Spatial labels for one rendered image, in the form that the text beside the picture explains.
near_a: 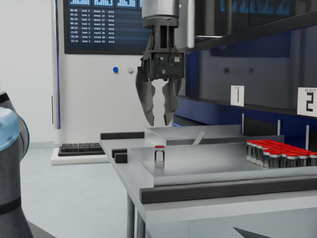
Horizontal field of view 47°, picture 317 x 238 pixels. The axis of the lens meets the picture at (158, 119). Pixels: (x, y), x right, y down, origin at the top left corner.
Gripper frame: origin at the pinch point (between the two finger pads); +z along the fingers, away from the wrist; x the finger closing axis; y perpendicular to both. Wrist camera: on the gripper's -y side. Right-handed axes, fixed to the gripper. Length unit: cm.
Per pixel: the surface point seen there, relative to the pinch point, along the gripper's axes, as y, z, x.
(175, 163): -1.6, 10.3, 4.3
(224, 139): -13.7, 7.5, 21.7
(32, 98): -530, 21, -66
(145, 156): -5.3, 9.1, -1.6
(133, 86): -75, -5, 9
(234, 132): -39, 10, 37
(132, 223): -85, 57, 9
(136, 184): 11.8, 10.4, -7.2
